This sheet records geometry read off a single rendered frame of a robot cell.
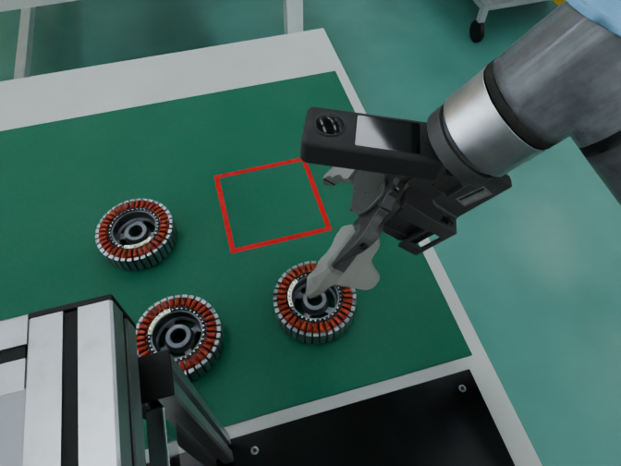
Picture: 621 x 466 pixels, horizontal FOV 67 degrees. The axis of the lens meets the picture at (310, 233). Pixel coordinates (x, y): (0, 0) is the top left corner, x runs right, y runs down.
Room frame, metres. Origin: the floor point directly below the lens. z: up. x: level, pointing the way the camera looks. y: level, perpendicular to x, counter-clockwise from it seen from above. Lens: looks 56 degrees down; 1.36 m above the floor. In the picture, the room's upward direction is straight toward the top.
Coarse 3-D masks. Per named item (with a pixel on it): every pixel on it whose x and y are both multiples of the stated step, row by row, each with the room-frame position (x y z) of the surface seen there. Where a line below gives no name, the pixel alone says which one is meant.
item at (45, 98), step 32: (320, 32) 0.93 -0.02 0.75; (128, 64) 0.82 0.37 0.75; (160, 64) 0.82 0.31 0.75; (192, 64) 0.82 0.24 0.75; (224, 64) 0.82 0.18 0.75; (256, 64) 0.82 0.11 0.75; (288, 64) 0.82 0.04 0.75; (320, 64) 0.82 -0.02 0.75; (0, 96) 0.72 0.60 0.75; (32, 96) 0.72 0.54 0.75; (64, 96) 0.72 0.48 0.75; (96, 96) 0.72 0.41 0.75; (128, 96) 0.72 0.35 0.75; (160, 96) 0.72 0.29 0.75; (352, 96) 0.72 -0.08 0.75; (0, 128) 0.64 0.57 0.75; (448, 288) 0.31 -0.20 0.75; (480, 352) 0.22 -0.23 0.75; (384, 384) 0.17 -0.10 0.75; (416, 384) 0.17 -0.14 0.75; (480, 384) 0.17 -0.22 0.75; (288, 416) 0.13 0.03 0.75; (512, 416) 0.13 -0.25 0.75; (512, 448) 0.10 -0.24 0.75
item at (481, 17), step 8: (480, 0) 2.03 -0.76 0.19; (488, 0) 2.00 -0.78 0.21; (496, 0) 2.03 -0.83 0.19; (504, 0) 2.03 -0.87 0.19; (512, 0) 2.03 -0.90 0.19; (520, 0) 2.04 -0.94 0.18; (528, 0) 2.05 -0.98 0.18; (536, 0) 2.06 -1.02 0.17; (544, 0) 2.07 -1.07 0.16; (480, 8) 2.01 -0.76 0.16; (488, 8) 1.99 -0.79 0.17; (496, 8) 2.00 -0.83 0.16; (480, 16) 2.00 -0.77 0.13; (472, 24) 2.04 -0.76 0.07; (480, 24) 1.99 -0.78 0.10; (472, 32) 2.02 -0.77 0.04; (480, 32) 1.97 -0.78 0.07; (472, 40) 2.00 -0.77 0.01; (480, 40) 1.96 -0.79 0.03
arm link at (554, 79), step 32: (576, 0) 0.27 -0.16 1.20; (608, 0) 0.25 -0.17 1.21; (544, 32) 0.26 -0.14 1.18; (576, 32) 0.25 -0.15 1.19; (608, 32) 0.24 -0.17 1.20; (512, 64) 0.26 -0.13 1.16; (544, 64) 0.25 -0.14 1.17; (576, 64) 0.24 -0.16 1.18; (608, 64) 0.23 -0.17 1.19; (512, 96) 0.24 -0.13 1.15; (544, 96) 0.23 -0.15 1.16; (576, 96) 0.23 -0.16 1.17; (608, 96) 0.22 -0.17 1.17; (512, 128) 0.23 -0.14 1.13; (544, 128) 0.23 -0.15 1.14; (576, 128) 0.22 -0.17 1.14; (608, 128) 0.21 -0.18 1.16
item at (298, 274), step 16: (288, 272) 0.32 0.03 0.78; (304, 272) 0.32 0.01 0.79; (288, 288) 0.29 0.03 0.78; (336, 288) 0.29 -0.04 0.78; (352, 288) 0.29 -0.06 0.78; (288, 304) 0.27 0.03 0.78; (304, 304) 0.27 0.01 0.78; (320, 304) 0.27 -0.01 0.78; (336, 304) 0.27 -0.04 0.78; (352, 304) 0.27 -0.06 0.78; (288, 320) 0.25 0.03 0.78; (304, 320) 0.25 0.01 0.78; (320, 320) 0.25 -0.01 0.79; (336, 320) 0.24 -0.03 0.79; (304, 336) 0.23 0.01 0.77; (320, 336) 0.23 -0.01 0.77; (336, 336) 0.23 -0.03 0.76
